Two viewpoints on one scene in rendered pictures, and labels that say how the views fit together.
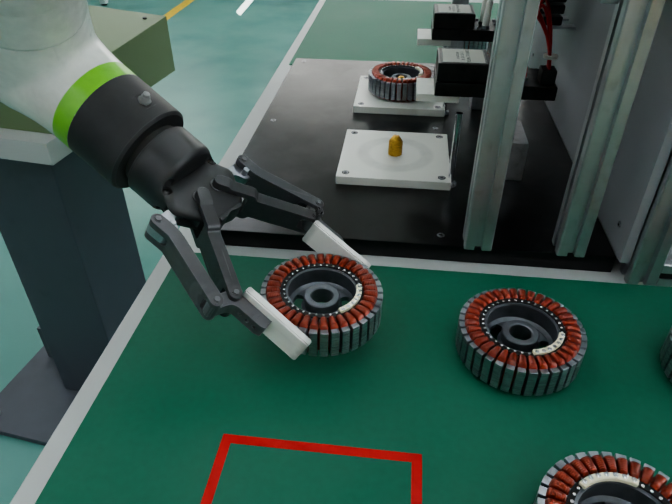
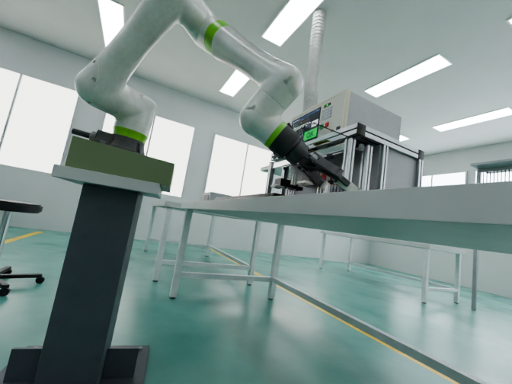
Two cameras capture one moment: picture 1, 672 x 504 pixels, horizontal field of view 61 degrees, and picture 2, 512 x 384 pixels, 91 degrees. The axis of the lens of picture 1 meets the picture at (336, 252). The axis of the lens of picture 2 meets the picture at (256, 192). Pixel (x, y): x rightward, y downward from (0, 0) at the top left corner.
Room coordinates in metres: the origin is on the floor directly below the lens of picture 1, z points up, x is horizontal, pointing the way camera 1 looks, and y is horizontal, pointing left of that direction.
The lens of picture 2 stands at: (-0.09, 0.65, 0.66)
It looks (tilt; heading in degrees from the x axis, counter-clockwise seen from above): 7 degrees up; 327
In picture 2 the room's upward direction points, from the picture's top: 9 degrees clockwise
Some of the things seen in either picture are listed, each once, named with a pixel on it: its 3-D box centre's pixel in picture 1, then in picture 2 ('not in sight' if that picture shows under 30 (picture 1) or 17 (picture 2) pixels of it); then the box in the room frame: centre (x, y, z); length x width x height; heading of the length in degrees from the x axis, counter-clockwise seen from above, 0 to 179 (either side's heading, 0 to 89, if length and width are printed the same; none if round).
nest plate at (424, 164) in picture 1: (394, 157); not in sight; (0.73, -0.08, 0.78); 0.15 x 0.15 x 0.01; 83
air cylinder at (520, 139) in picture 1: (502, 148); not in sight; (0.71, -0.23, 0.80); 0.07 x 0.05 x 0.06; 173
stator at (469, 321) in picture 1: (519, 337); not in sight; (0.38, -0.17, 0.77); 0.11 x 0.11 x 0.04
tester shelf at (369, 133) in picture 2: not in sight; (336, 156); (0.81, -0.41, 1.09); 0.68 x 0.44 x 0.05; 173
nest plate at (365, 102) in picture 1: (399, 94); not in sight; (0.97, -0.11, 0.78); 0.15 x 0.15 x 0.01; 83
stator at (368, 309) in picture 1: (321, 301); (343, 193); (0.40, 0.01, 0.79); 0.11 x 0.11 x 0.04
